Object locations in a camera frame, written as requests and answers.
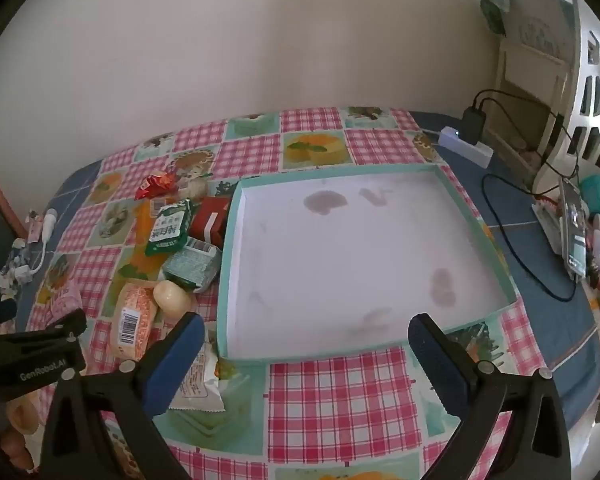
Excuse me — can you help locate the phone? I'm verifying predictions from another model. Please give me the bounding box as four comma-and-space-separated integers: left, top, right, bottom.
559, 176, 589, 278

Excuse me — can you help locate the teal grey snack packet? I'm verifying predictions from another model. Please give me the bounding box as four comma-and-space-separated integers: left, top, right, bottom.
161, 240, 221, 291

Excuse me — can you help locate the green cloth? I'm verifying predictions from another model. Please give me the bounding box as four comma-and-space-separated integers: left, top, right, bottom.
479, 0, 512, 36

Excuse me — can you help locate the red shiny snack packet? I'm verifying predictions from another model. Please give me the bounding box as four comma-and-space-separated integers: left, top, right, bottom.
135, 171, 178, 201

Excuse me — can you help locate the red carton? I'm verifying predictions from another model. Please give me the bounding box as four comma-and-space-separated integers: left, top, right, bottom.
187, 196, 231, 250

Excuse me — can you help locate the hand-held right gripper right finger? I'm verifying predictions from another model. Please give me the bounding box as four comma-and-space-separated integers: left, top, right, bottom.
408, 313, 573, 480

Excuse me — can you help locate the orange bread packet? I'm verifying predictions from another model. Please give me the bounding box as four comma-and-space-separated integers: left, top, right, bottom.
107, 282, 158, 361

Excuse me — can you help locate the person's left hand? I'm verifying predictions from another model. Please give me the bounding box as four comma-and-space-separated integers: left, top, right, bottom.
0, 430, 35, 470

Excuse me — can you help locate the white wooden chair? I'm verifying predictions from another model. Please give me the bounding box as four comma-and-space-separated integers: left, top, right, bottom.
495, 0, 581, 196

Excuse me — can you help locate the white cutout shelf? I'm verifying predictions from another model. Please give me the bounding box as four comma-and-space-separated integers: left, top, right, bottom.
535, 30, 600, 196

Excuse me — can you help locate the green snack packet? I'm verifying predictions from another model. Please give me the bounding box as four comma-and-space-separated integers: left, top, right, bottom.
145, 200, 193, 256

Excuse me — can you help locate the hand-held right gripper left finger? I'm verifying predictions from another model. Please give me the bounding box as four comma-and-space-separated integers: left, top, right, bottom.
39, 311, 207, 480

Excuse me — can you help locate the black charger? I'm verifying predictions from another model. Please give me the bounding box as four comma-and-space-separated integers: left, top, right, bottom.
461, 105, 487, 146

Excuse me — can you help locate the black cable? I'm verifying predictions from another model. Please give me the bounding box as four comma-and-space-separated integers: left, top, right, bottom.
481, 174, 578, 302
472, 89, 581, 183

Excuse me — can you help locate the white green-edged snack packet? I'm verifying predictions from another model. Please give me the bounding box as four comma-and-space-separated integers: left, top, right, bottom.
170, 330, 226, 411

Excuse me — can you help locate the cream bun packet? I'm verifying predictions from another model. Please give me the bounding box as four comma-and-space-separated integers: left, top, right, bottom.
152, 280, 193, 321

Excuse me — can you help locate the pink snack packet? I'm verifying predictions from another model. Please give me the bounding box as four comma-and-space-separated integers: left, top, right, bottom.
45, 280, 83, 323

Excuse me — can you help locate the checked printed tablecloth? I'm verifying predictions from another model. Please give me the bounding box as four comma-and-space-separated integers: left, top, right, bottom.
0, 106, 533, 480

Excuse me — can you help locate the white cable adapter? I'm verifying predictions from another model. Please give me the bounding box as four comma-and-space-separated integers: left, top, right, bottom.
15, 207, 58, 281

